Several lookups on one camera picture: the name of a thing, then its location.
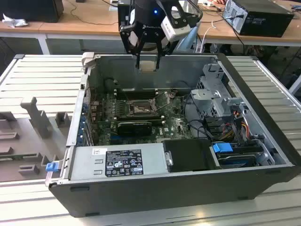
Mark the CPU socket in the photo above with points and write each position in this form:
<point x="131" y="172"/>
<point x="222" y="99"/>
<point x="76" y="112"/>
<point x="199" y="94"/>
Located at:
<point x="141" y="108"/>

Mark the black plastic shroud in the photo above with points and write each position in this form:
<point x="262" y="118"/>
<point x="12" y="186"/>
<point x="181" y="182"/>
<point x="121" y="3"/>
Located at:
<point x="188" y="155"/>

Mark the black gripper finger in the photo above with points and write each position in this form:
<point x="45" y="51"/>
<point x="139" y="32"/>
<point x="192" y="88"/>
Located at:
<point x="158" y="63"/>
<point x="138" y="61"/>

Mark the large black box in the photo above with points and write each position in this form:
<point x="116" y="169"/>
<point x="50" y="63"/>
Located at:
<point x="30" y="9"/>

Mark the blue disk carrier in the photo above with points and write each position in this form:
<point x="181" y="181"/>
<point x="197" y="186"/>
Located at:
<point x="222" y="147"/>

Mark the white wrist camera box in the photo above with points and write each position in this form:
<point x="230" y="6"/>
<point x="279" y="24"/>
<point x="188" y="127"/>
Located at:
<point x="175" y="33"/>

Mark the grey parts rack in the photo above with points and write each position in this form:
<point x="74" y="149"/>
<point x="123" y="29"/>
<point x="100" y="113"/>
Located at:
<point x="40" y="120"/>

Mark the green motherboard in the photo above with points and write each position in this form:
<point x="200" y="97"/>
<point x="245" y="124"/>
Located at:
<point x="174" y="127"/>

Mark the black label sticker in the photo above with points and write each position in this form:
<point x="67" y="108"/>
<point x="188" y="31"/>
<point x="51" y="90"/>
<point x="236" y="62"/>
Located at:
<point x="123" y="162"/>

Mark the wooden desk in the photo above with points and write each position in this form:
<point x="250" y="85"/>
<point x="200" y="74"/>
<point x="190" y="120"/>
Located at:
<point x="89" y="23"/>

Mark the silver power supply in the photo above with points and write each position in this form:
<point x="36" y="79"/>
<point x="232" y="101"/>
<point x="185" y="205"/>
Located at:
<point x="82" y="164"/>

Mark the blue case latch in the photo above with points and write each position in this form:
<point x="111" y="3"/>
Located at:
<point x="51" y="167"/>

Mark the crumpled white paper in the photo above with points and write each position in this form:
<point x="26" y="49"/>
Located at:
<point x="14" y="22"/>

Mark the black desktop computer with grille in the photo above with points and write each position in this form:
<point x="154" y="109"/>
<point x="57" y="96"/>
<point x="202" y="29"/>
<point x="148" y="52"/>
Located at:
<point x="265" y="21"/>

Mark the open black PC case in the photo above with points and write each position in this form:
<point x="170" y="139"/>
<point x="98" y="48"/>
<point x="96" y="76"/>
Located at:
<point x="164" y="195"/>

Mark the black graphics card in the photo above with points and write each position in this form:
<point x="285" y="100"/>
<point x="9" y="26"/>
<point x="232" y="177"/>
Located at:
<point x="134" y="128"/>

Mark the silver drive cage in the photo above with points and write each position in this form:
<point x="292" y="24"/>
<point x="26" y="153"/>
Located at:
<point x="211" y="99"/>

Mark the hard disk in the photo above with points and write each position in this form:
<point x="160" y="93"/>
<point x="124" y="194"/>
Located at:
<point x="235" y="161"/>

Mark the black RAM slot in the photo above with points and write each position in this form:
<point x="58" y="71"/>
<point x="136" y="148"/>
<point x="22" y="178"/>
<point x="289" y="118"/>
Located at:
<point x="136" y="97"/>
<point x="136" y="94"/>
<point x="136" y="90"/>

